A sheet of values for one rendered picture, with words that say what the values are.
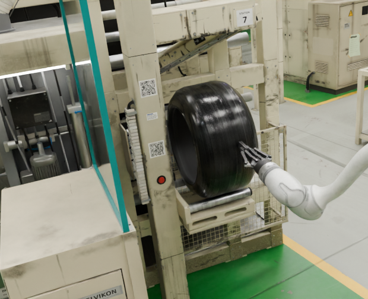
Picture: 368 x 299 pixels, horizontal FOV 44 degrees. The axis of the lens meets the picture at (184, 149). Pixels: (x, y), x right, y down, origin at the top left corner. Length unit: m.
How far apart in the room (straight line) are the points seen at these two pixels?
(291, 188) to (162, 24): 1.03
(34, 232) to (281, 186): 0.86
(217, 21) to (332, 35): 4.36
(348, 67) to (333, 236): 3.63
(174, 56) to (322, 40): 4.49
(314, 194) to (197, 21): 1.03
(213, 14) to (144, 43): 0.51
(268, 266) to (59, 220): 1.99
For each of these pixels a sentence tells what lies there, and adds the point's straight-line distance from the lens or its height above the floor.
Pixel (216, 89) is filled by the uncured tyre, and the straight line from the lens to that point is 2.11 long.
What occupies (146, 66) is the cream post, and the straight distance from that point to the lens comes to 1.96.
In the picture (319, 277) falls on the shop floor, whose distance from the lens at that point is 3.18.
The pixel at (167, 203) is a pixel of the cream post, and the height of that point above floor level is 0.93.
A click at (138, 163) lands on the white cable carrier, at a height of 1.17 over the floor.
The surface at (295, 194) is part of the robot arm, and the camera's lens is 1.66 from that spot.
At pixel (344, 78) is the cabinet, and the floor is 0.22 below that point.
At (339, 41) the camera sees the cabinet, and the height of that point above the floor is 0.75.
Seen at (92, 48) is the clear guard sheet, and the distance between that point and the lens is 1.20.
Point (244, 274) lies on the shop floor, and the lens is 3.20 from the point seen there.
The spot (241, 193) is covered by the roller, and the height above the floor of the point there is 0.91.
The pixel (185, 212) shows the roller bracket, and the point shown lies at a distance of 2.12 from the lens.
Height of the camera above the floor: 2.01
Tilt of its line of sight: 23 degrees down
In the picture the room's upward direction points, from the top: 7 degrees counter-clockwise
